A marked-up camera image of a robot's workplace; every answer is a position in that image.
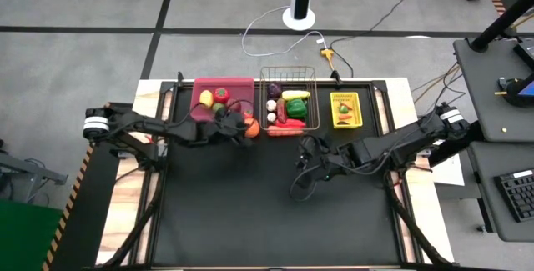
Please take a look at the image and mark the grey desk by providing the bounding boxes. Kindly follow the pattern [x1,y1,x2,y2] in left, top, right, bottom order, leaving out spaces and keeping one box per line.
[466,139,534,243]
[453,37,534,143]

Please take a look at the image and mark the black desk device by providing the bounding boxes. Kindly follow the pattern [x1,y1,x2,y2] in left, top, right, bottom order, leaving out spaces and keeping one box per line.
[495,77,534,108]

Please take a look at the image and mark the yellow plastic basket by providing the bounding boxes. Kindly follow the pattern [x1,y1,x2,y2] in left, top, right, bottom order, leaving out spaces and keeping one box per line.
[330,91,364,130]

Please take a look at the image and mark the yellow power plug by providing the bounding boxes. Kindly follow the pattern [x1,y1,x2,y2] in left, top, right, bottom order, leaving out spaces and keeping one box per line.
[320,47,337,72]

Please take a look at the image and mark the yellow cables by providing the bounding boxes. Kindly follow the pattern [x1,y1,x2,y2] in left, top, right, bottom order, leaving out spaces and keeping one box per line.
[412,64,462,105]

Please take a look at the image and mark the black keyboard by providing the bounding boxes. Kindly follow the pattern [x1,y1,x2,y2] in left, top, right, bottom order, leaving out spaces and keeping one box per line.
[494,168,534,223]

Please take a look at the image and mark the grey metal stand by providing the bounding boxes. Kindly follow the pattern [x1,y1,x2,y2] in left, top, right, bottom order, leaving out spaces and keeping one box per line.
[0,139,68,205]

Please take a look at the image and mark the hazard striped black platform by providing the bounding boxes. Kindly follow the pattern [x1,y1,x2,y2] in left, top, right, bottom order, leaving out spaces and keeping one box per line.
[41,102,139,271]

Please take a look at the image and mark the yellow corn cob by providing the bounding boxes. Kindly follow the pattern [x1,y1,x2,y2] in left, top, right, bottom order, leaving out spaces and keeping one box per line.
[281,89,312,101]

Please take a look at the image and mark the large red chili pepper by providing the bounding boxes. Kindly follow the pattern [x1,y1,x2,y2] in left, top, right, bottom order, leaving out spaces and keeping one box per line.
[275,118,308,129]

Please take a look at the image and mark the black table frame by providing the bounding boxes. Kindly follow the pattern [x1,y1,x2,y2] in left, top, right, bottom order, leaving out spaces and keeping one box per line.
[94,78,454,271]

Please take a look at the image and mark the yellow lemon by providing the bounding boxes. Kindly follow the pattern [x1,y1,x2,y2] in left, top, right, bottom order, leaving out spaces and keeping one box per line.
[199,89,214,109]

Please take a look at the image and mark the white paper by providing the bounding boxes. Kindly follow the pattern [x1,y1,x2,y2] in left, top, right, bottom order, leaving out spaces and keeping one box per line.
[431,153,466,188]

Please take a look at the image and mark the green mat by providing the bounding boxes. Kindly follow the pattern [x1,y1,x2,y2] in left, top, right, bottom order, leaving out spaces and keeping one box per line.
[0,198,64,271]

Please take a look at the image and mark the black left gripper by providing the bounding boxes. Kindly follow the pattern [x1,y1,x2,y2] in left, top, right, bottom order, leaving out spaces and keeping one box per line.
[199,112,251,147]

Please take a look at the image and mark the black floor cable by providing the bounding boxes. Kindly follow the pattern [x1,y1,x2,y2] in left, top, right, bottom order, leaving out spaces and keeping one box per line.
[329,0,439,78]

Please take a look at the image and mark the green bell pepper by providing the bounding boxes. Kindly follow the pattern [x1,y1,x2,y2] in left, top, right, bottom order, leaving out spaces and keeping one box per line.
[285,98,309,119]

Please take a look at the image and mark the orange fruit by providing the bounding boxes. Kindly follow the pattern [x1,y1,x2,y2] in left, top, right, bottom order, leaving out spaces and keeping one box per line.
[244,118,262,139]

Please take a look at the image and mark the white floor cable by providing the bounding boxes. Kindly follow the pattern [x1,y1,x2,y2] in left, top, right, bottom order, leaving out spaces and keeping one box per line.
[240,5,328,58]

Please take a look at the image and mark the black diagonal pole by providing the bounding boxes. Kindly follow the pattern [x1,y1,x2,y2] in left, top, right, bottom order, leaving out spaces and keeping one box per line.
[470,0,534,53]

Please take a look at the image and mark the wire metal basket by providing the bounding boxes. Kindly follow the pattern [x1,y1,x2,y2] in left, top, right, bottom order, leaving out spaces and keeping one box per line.
[259,66,320,137]

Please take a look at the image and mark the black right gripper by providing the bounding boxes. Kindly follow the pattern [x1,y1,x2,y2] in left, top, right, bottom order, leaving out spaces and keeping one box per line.
[295,135,350,180]

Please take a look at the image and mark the pink plastic basket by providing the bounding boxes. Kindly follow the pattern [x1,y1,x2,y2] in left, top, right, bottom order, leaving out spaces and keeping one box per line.
[189,76,255,123]

